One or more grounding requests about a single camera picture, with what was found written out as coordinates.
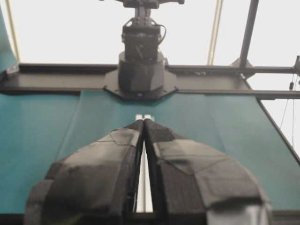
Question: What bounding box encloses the black metal frame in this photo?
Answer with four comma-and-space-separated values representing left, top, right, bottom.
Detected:
0, 0, 300, 165

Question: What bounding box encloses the silver aluminium extrusion rail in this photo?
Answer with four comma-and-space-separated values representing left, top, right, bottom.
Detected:
135, 113, 155, 213

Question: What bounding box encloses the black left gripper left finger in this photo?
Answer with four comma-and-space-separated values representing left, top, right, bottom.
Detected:
24, 120, 143, 225

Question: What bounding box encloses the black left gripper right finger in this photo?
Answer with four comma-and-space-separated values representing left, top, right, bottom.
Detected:
143, 119, 272, 225

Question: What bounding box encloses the teal cloth table cover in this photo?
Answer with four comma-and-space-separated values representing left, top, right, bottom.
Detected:
0, 0, 300, 214

